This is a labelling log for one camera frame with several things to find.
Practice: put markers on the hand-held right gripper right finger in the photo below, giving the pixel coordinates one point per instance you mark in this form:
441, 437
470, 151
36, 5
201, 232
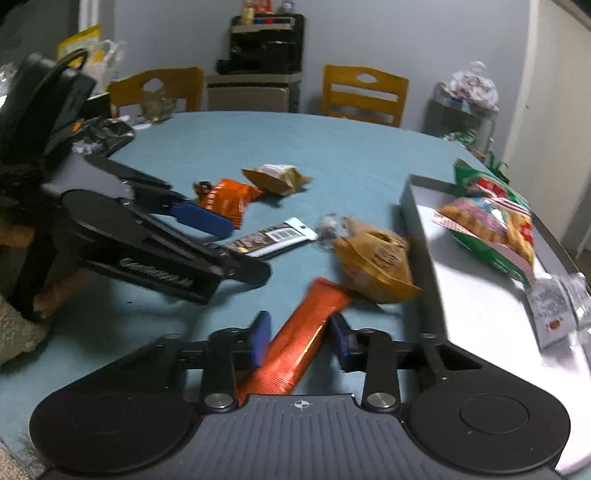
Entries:
340, 344

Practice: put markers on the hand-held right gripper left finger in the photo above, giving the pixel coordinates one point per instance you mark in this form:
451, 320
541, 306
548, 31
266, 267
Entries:
259, 341

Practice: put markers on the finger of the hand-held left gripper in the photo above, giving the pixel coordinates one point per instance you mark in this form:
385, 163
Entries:
235, 268
203, 220

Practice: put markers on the brown gold candy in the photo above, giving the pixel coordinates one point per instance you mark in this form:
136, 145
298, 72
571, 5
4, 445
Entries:
202, 188

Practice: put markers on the dark chocolate bar wrapper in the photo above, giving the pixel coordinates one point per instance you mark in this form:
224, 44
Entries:
263, 239

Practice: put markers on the long orange snack bar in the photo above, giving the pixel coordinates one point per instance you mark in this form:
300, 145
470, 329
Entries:
300, 337

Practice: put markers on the small clear candy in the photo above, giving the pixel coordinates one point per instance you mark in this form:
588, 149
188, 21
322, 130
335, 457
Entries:
327, 228

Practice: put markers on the grey metal tray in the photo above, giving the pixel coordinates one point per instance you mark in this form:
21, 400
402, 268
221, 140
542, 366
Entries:
475, 304

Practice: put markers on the person's left hand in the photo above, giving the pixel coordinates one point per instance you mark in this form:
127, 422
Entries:
57, 291

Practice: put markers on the orange snack packet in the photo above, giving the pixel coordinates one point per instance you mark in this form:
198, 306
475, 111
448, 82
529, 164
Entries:
231, 198

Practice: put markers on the brown packet with white label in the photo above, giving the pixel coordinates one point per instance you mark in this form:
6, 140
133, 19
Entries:
277, 177

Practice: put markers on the golden brown snack packet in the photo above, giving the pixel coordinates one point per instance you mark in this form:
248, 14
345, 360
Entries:
376, 263

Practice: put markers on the glass jar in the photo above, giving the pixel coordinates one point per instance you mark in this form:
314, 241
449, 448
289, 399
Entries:
158, 105

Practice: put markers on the wooden chair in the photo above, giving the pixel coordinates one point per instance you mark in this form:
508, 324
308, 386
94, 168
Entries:
184, 90
364, 94

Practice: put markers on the white plastic bag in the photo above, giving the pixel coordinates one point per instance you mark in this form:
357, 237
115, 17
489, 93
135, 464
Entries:
111, 62

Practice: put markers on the black water dispenser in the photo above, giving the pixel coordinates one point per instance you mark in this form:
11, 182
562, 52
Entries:
258, 64

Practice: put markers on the yellow bag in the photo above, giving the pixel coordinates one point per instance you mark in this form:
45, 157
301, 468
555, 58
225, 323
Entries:
78, 44

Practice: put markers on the green chips bag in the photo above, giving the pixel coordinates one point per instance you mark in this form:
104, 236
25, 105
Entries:
489, 221

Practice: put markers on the yellow jar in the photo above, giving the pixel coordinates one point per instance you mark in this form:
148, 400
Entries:
248, 16

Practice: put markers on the small white packet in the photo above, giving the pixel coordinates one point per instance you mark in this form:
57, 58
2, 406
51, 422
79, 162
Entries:
551, 309

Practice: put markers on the red snack bag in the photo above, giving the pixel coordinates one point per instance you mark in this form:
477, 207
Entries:
263, 5

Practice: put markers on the green snack bags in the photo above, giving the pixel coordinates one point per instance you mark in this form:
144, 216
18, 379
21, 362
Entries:
459, 137

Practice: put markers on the metal trolley rack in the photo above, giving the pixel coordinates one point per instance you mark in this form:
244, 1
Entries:
455, 122

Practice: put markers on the clear plastic bag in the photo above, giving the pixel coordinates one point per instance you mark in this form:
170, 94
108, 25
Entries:
473, 85

